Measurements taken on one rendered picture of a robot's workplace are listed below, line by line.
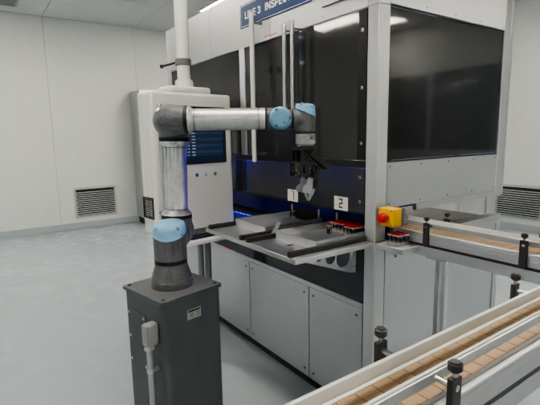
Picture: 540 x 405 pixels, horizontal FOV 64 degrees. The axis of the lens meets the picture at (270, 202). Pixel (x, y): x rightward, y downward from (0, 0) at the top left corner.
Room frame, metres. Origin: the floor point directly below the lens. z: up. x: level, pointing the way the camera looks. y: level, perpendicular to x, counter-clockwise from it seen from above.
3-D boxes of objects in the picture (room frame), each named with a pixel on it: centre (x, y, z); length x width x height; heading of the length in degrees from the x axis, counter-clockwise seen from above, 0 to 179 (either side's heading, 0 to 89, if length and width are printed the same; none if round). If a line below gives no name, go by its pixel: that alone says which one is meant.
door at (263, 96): (2.29, -0.01, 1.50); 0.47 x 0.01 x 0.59; 35
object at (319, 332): (2.82, -0.24, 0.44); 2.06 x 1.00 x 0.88; 35
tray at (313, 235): (1.80, -0.24, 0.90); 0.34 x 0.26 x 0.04; 125
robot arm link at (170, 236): (1.50, 0.36, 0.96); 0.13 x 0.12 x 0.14; 1
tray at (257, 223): (2.07, -0.04, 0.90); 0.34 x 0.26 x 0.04; 125
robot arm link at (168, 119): (1.51, 0.16, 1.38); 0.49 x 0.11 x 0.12; 91
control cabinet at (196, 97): (2.42, 0.46, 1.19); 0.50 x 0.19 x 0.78; 131
